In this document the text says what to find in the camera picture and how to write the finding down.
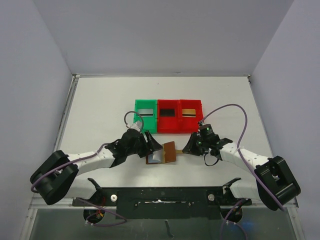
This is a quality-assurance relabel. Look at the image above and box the brown leather card holder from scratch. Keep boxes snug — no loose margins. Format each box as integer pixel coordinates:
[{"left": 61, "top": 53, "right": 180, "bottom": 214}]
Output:
[{"left": 145, "top": 141, "right": 183, "bottom": 165}]

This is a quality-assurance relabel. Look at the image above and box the red bin right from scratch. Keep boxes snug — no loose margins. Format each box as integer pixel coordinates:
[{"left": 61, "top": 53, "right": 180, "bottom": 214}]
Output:
[{"left": 179, "top": 99, "right": 204, "bottom": 134}]

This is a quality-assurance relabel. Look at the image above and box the aluminium rail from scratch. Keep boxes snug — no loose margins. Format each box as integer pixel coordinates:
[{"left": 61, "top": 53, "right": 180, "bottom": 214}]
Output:
[
  {"left": 29, "top": 197, "right": 73, "bottom": 209},
  {"left": 53, "top": 74, "right": 79, "bottom": 152}
]

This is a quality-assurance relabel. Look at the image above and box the red bin middle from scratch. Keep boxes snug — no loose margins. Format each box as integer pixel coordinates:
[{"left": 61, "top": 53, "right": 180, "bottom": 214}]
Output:
[{"left": 157, "top": 99, "right": 180, "bottom": 134}]

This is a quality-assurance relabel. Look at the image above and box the aluminium left rail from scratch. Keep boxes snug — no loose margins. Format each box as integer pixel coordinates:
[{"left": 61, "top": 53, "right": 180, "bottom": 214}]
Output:
[{"left": 53, "top": 74, "right": 79, "bottom": 152}]

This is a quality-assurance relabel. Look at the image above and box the black card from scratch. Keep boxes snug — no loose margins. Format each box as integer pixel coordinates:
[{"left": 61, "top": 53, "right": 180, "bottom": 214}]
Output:
[{"left": 159, "top": 108, "right": 176, "bottom": 117}]

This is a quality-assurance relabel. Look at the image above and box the red bin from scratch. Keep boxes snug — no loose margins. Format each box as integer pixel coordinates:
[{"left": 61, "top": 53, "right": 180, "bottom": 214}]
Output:
[
  {"left": 157, "top": 99, "right": 180, "bottom": 134},
  {"left": 179, "top": 99, "right": 204, "bottom": 134}
]

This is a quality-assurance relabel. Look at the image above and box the aluminium front rail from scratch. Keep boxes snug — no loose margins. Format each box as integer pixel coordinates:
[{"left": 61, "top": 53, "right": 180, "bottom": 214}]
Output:
[{"left": 29, "top": 197, "right": 73, "bottom": 209}]

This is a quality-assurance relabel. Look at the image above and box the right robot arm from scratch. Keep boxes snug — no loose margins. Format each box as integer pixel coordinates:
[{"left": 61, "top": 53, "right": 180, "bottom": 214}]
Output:
[{"left": 182, "top": 124, "right": 301, "bottom": 211}]

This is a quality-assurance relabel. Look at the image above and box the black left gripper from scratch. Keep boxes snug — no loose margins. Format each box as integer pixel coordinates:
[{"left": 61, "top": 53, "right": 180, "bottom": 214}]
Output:
[{"left": 126, "top": 130, "right": 162, "bottom": 158}]

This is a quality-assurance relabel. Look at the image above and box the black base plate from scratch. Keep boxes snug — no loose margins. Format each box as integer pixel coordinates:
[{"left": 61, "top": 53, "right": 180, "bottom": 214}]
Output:
[{"left": 72, "top": 186, "right": 238, "bottom": 220}]

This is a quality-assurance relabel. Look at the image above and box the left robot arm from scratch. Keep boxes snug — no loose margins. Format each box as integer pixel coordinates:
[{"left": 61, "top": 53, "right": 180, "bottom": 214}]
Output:
[{"left": 30, "top": 128, "right": 163, "bottom": 206}]

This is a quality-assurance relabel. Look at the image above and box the green bin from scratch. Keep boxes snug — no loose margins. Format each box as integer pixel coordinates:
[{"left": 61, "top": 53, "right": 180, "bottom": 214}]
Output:
[{"left": 134, "top": 99, "right": 158, "bottom": 134}]

